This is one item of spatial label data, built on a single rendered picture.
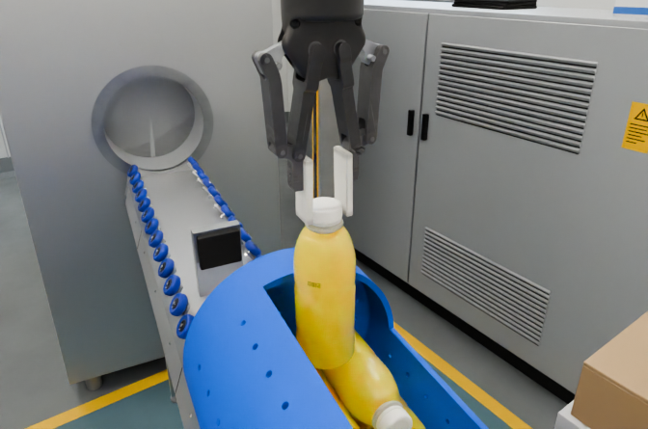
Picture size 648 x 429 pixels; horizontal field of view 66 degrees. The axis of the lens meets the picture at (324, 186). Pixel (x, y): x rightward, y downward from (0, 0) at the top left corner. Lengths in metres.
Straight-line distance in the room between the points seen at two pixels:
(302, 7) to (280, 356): 0.33
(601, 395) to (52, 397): 2.07
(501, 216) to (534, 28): 0.72
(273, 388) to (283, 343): 0.05
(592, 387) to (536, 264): 1.34
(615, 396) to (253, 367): 0.47
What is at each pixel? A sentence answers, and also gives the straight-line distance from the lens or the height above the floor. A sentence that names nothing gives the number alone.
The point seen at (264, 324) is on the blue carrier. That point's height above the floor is 1.22.
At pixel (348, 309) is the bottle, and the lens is 0.56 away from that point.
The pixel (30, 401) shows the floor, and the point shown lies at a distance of 2.46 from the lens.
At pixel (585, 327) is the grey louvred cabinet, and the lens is 2.09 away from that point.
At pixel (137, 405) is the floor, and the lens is 2.27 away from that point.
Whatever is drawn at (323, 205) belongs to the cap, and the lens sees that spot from 0.52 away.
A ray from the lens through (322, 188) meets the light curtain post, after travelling 1.27.
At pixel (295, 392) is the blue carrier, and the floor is 1.22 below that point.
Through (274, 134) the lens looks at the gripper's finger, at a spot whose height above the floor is 1.43.
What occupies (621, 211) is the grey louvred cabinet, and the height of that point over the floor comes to 0.87.
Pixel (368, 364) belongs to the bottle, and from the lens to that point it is 0.64.
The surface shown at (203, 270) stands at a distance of 1.09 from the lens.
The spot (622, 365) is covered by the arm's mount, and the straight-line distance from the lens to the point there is 0.79.
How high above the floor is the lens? 1.56
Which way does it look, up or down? 23 degrees down
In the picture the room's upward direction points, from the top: straight up
